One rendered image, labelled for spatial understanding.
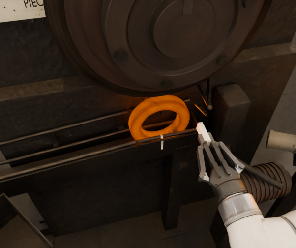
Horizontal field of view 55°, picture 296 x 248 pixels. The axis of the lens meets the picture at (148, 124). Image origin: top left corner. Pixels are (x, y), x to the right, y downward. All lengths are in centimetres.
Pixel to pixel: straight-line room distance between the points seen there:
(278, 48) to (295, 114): 119
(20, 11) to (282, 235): 74
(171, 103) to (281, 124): 134
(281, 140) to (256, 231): 37
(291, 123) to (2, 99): 173
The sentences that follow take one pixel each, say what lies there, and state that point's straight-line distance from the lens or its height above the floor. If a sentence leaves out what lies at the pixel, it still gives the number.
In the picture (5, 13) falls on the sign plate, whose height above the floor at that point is 108.
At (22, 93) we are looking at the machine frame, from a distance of 83.
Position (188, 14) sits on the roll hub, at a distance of 52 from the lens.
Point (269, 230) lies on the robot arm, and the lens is 70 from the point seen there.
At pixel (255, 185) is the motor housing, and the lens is 105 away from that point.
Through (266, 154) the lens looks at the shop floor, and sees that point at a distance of 185.
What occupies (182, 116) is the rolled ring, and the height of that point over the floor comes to 77.
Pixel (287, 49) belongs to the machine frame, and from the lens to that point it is 102.
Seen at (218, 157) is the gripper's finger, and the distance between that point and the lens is 80.
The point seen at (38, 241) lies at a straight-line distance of 87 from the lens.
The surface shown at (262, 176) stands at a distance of 103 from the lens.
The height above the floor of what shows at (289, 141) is 69.
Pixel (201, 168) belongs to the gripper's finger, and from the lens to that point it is 77.
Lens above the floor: 137
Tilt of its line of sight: 47 degrees down
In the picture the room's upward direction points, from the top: straight up
